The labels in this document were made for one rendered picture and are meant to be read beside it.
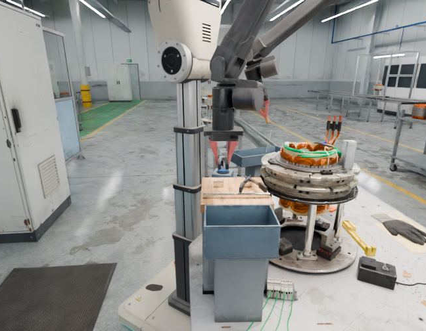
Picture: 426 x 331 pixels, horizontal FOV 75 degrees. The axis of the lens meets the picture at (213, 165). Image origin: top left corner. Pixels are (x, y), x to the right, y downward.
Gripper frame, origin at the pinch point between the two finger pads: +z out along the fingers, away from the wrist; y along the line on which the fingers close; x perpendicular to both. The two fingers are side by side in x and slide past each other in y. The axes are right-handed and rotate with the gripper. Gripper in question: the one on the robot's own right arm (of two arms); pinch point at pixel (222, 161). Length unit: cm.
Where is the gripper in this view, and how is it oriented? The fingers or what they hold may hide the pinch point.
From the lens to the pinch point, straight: 75.7
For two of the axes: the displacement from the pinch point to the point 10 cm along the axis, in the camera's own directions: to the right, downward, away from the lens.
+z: 0.0, 9.5, 3.1
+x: -0.4, -3.1, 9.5
